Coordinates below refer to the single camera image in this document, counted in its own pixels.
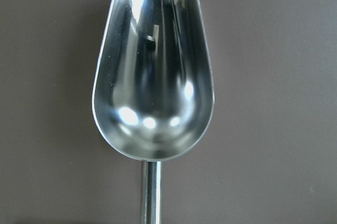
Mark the metal ice scoop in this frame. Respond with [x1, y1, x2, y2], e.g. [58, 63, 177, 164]
[92, 0, 215, 223]

